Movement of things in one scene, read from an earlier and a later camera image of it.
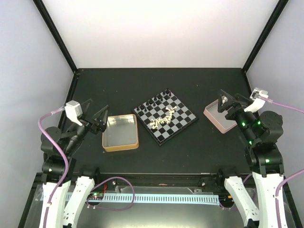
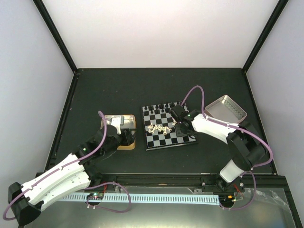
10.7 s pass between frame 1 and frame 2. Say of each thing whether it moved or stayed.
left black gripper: moved
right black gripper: moved
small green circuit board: stayed
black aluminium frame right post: stayed
